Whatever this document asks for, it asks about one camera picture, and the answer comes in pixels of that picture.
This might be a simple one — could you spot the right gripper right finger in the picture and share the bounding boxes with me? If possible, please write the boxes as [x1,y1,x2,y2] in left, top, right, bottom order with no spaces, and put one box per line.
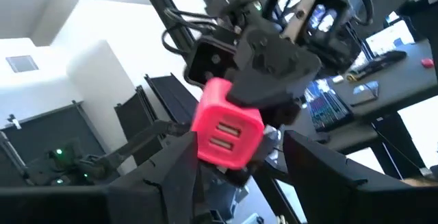
[283,129,394,224]

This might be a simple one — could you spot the dark grey desk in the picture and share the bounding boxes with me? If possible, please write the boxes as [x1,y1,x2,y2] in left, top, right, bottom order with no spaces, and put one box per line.
[283,38,438,180]

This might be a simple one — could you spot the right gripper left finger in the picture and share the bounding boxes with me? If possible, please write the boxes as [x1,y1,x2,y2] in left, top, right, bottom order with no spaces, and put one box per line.
[108,131,213,224]

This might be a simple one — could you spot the computer monitor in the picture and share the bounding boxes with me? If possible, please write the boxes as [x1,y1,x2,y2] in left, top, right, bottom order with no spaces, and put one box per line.
[364,20,415,59]

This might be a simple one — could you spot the backlit computer keyboard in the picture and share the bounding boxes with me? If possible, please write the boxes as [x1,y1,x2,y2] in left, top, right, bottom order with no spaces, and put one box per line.
[303,79,355,133]

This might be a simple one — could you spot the black leaning panel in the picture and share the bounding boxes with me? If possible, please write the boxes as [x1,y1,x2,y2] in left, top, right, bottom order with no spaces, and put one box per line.
[114,85,162,142]
[143,73,201,125]

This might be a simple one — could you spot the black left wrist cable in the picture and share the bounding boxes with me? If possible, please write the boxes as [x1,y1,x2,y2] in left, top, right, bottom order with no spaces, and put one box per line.
[160,7,223,58]

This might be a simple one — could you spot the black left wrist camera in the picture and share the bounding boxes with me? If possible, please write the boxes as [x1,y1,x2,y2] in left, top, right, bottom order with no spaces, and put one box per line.
[183,36,240,88]

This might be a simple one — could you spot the pink USB charger cube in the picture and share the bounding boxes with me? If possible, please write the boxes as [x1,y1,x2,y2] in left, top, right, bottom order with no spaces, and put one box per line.
[190,77,266,171]

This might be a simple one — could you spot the dark smartphone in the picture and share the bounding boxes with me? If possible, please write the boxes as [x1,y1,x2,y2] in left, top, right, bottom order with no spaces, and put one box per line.
[348,80,380,108]

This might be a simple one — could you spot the dark wall board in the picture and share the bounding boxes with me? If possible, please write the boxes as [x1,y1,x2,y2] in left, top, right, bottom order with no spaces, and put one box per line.
[0,102,107,187]

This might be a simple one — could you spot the ceiling vent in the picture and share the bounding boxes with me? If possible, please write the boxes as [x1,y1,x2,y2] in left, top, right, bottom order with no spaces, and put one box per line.
[5,55,39,73]

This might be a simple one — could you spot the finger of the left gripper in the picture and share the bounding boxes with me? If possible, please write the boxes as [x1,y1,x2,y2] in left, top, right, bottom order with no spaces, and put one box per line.
[222,102,302,188]
[225,28,322,108]

